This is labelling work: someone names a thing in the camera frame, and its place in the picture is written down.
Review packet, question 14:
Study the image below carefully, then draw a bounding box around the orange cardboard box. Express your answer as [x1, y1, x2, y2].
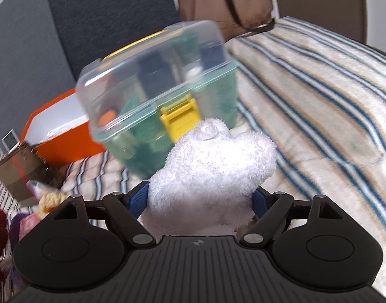
[20, 88, 106, 166]

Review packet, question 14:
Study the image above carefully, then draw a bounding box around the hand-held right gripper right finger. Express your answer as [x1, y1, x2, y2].
[240, 187, 348, 249]

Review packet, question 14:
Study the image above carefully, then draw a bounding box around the brown door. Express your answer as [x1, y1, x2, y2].
[272, 0, 369, 43]

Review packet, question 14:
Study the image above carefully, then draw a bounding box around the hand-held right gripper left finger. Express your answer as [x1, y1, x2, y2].
[43, 181, 157, 249]

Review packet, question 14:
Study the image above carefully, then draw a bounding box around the purple cloth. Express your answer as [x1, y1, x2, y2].
[8, 213, 26, 291]

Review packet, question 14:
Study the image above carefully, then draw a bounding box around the white fluffy towel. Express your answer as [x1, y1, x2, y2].
[139, 117, 278, 237]

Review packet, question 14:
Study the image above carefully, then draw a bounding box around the pink soft item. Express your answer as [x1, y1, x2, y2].
[19, 213, 42, 240]

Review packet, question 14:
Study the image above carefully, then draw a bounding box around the dark blue headboard panel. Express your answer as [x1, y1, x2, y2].
[43, 0, 181, 83]

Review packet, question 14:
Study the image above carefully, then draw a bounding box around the white digital clock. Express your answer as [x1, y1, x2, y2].
[2, 128, 21, 150]

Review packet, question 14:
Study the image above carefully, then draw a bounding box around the olive plaid zipper pouch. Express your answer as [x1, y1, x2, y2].
[0, 142, 59, 203]

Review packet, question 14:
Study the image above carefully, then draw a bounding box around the orange capped bottle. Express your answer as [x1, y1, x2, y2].
[98, 110, 121, 130]

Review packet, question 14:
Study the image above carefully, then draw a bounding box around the bag of cotton swabs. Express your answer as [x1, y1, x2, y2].
[25, 180, 54, 196]

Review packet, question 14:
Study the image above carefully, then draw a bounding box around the clear plastic storage box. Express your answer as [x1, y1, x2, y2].
[75, 20, 239, 179]

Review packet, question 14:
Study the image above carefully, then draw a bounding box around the brown paper bag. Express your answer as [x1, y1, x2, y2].
[175, 0, 276, 38]

